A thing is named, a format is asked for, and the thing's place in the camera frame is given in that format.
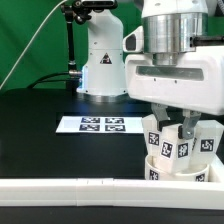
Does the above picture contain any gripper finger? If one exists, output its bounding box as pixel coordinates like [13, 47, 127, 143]
[178, 109, 201, 140]
[151, 103, 173, 131]

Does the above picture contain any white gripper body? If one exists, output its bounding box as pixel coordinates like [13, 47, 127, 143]
[125, 53, 224, 115]

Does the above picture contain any white round stool seat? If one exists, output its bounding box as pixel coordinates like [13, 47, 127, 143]
[145, 155, 210, 182]

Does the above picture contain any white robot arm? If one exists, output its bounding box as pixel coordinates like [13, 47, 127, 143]
[78, 0, 224, 139]

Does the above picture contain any white marker sheet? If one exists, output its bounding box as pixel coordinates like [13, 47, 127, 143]
[56, 116, 143, 134]

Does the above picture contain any white L-shaped obstacle frame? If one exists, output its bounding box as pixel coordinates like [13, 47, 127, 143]
[0, 158, 224, 210]

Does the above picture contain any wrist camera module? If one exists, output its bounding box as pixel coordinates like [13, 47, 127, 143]
[123, 26, 144, 53]

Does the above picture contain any black cable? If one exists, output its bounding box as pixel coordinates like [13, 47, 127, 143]
[27, 72, 83, 90]

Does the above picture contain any white cable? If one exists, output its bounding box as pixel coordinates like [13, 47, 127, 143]
[0, 0, 68, 91]

